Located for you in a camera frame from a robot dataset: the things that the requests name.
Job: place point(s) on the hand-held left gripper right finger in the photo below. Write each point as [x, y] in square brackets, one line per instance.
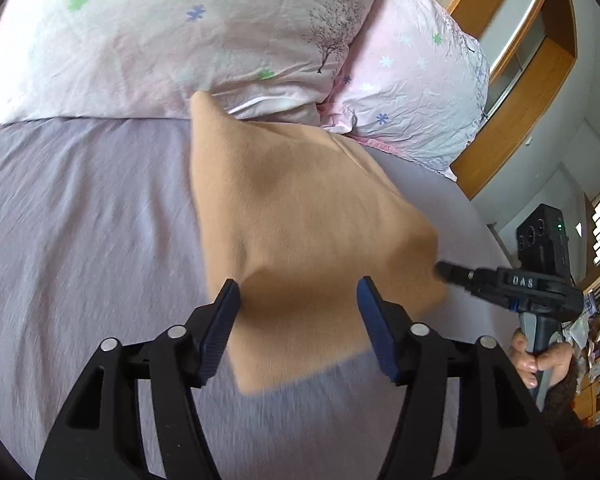
[375, 321]

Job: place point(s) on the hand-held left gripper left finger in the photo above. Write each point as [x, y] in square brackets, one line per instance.
[222, 321]

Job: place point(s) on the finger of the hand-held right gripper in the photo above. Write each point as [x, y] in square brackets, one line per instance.
[455, 272]

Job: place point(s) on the tan small cloth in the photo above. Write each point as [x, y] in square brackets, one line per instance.
[300, 225]

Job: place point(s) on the person's right forearm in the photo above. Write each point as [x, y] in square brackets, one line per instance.
[572, 410]

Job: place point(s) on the person's right hand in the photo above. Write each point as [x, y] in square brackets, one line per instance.
[537, 357]

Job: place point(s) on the cluttered wooden shelf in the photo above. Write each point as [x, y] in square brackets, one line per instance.
[597, 340]

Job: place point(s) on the lavender bed sheet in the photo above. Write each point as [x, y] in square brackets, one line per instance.
[105, 270]

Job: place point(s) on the pink floral pillow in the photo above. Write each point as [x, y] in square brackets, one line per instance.
[410, 80]

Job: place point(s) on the wooden headboard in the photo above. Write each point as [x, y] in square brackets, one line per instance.
[520, 70]

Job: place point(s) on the white floral pillow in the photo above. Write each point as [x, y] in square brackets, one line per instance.
[180, 35]

